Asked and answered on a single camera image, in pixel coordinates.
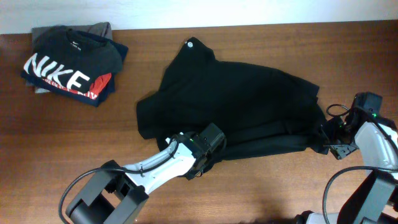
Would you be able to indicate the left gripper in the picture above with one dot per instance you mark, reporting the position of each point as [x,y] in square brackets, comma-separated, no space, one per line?
[196,170]

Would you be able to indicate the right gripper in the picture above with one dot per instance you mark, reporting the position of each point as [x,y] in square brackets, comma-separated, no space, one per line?
[339,152]

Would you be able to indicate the black t-shirt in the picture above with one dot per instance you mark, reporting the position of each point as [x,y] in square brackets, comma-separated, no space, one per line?
[261,110]

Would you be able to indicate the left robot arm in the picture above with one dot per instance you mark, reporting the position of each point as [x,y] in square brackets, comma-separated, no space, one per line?
[116,194]

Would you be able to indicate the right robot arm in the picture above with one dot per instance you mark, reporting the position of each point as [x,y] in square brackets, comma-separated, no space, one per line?
[362,128]

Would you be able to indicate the red folded shirt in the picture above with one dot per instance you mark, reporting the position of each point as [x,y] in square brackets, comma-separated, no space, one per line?
[95,89]

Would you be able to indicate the navy folded shirt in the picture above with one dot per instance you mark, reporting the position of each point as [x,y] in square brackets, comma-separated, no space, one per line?
[75,64]

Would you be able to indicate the black Nike folded shirt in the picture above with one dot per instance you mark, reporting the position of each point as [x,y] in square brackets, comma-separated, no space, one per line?
[74,62]

